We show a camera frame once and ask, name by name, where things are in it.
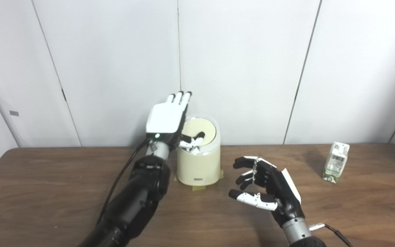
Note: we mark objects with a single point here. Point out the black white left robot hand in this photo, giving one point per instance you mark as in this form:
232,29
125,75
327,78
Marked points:
165,118

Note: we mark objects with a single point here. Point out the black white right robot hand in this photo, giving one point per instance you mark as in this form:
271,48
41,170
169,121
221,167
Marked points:
283,195

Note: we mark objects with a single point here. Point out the cream-colored bin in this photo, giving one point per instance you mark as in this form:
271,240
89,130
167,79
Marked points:
199,168

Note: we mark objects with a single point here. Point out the white green milk carton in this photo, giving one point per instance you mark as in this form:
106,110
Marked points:
336,163

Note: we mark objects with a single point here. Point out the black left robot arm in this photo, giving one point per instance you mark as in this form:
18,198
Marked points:
135,202

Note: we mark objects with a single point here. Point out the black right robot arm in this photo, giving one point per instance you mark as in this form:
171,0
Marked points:
298,235

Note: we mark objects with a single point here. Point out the black wall panel hinge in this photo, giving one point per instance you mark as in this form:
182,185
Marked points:
63,95

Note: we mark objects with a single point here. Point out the grey wall label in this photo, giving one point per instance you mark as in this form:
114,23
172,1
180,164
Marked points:
14,113

